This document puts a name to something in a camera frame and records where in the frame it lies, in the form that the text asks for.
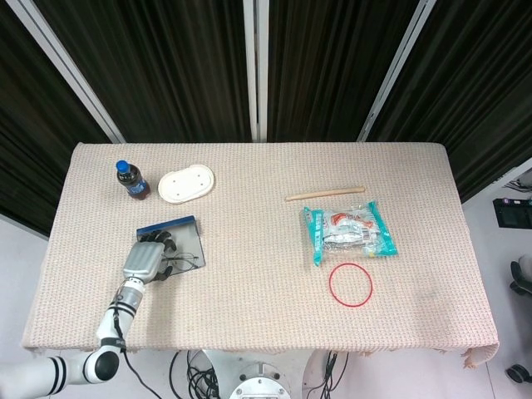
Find blue rectangular box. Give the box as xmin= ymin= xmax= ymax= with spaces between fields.
xmin=135 ymin=214 xmax=207 ymax=273

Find wooden stick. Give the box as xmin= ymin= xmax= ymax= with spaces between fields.
xmin=285 ymin=185 xmax=366 ymax=202

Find beige textured tablecloth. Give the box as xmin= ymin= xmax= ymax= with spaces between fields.
xmin=21 ymin=141 xmax=500 ymax=370

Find white silver robot base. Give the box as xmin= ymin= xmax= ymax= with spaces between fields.
xmin=203 ymin=348 xmax=321 ymax=399

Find black pleated curtain panel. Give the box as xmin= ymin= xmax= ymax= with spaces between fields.
xmin=367 ymin=0 xmax=532 ymax=204
xmin=32 ymin=0 xmax=253 ymax=142
xmin=0 ymin=0 xmax=116 ymax=238
xmin=268 ymin=0 xmax=419 ymax=142

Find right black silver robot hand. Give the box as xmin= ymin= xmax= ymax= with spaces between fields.
xmin=510 ymin=260 xmax=532 ymax=297

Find black wire eyeglasses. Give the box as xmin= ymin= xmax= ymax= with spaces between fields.
xmin=164 ymin=251 xmax=200 ymax=273

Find teal clear snack bag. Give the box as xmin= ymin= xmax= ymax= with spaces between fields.
xmin=302 ymin=200 xmax=398 ymax=268

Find white oval plastic tray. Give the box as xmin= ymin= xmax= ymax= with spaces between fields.
xmin=157 ymin=164 xmax=216 ymax=204

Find cola bottle with blue cap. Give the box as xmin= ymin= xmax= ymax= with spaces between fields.
xmin=115 ymin=160 xmax=150 ymax=201

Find black caster wheel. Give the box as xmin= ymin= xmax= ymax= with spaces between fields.
xmin=505 ymin=363 xmax=531 ymax=383

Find white frame post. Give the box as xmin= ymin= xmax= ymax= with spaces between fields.
xmin=243 ymin=0 xmax=270 ymax=142
xmin=6 ymin=0 xmax=126 ymax=144
xmin=357 ymin=0 xmax=437 ymax=142

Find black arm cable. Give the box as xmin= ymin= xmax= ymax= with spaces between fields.
xmin=111 ymin=305 xmax=163 ymax=399

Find red ring band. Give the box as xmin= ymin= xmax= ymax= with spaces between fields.
xmin=328 ymin=263 xmax=374 ymax=308

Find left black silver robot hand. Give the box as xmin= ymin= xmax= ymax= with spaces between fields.
xmin=122 ymin=230 xmax=178 ymax=286

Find white equipment frame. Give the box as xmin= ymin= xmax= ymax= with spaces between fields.
xmin=494 ymin=160 xmax=532 ymax=195

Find black cable bundle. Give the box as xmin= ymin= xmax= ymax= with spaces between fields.
xmin=169 ymin=350 xmax=221 ymax=399
xmin=318 ymin=351 xmax=350 ymax=394

